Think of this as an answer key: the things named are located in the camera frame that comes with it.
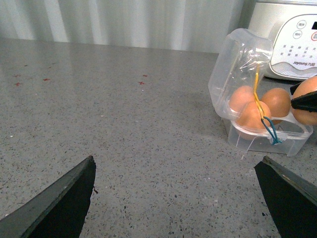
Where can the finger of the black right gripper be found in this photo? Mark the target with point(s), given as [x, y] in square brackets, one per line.
[307, 102]
[294, 87]

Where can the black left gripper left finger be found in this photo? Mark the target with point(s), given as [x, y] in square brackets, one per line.
[59, 211]

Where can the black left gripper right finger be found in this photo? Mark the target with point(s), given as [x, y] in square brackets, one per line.
[291, 200]

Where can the brown egg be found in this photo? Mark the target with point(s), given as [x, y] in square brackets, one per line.
[309, 116]

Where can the brown egg back right box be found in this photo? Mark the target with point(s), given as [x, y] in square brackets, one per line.
[278, 101]

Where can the brown egg box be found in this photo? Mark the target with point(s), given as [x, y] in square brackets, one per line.
[278, 101]
[241, 97]
[250, 119]

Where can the clear plastic egg box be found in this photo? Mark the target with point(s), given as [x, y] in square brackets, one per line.
[236, 67]

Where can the brown egg back left box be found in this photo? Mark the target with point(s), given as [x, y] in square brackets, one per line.
[241, 97]

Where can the brown egg front left box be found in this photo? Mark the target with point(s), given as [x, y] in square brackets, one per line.
[250, 119]

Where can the teal rubber band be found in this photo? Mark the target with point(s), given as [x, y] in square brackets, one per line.
[269, 126]

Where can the white Joyoung cooker appliance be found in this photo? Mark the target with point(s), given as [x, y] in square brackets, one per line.
[292, 27]

